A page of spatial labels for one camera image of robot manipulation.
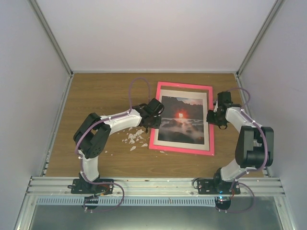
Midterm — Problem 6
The pink picture frame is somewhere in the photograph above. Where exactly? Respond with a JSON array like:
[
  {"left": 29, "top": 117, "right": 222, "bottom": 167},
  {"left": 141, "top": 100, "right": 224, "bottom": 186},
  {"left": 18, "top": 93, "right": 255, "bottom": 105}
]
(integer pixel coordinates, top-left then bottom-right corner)
[{"left": 149, "top": 81, "right": 215, "bottom": 156}]

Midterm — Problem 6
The sunset photo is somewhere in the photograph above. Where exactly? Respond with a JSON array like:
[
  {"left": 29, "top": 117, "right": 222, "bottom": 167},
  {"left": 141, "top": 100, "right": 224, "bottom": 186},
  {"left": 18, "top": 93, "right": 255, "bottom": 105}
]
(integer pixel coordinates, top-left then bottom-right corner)
[{"left": 157, "top": 96, "right": 205, "bottom": 145}]

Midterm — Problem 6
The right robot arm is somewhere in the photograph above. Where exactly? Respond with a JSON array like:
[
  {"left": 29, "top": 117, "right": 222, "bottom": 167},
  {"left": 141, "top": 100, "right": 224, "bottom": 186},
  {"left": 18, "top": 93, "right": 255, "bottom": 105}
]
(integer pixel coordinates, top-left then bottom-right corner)
[{"left": 207, "top": 91, "right": 274, "bottom": 194}]

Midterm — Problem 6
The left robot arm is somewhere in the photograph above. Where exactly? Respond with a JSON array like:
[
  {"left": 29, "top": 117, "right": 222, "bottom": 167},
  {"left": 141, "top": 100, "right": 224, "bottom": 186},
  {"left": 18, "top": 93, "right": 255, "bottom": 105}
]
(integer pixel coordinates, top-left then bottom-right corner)
[{"left": 73, "top": 98, "right": 165, "bottom": 194}]

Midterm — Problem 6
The white debris pile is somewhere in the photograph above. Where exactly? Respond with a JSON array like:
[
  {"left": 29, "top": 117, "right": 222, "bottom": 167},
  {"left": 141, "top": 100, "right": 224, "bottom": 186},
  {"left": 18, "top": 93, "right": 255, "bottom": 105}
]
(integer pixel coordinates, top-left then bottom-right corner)
[{"left": 121, "top": 127, "right": 150, "bottom": 151}]

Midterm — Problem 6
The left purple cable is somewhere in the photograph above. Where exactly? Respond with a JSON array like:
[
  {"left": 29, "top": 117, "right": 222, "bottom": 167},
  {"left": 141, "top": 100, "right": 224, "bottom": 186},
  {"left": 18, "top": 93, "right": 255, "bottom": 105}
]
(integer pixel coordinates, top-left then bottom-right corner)
[{"left": 74, "top": 77, "right": 152, "bottom": 183}]

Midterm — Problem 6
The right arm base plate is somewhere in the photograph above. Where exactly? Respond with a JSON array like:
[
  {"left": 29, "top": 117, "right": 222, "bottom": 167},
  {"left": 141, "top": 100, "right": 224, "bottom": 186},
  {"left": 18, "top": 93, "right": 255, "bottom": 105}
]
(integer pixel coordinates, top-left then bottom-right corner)
[{"left": 192, "top": 178, "right": 241, "bottom": 195}]

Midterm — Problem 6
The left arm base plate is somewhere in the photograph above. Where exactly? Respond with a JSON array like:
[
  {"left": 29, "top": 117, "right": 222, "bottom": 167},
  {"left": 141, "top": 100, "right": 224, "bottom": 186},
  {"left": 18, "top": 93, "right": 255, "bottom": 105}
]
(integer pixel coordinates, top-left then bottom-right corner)
[{"left": 67, "top": 176, "right": 114, "bottom": 195}]

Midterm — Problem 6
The grey slotted cable duct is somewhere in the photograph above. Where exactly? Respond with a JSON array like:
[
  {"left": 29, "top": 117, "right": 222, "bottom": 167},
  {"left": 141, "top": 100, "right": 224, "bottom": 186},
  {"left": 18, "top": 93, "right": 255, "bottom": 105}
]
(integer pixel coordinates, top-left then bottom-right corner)
[{"left": 36, "top": 196, "right": 215, "bottom": 207}]

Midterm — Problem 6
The aluminium front rail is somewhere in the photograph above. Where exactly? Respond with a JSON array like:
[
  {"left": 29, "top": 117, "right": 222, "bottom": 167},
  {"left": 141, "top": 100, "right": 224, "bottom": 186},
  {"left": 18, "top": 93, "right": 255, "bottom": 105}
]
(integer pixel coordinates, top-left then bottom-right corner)
[{"left": 26, "top": 177, "right": 285, "bottom": 197}]

